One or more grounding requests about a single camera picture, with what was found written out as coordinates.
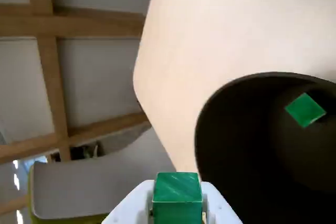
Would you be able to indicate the wooden lattice frame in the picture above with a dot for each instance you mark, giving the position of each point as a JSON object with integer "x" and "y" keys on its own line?
{"x": 48, "y": 58}

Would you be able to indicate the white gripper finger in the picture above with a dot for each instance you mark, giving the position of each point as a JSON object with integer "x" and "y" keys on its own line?
{"x": 131, "y": 205}
{"x": 220, "y": 208}

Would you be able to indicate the black round pot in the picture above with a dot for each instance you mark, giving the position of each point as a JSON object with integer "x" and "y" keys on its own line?
{"x": 236, "y": 142}

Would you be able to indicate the green cube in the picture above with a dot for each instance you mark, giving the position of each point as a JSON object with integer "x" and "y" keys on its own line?
{"x": 176, "y": 197}
{"x": 304, "y": 110}

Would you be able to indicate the grey chair seat shell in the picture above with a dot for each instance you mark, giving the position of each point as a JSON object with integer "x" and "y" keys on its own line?
{"x": 89, "y": 182}

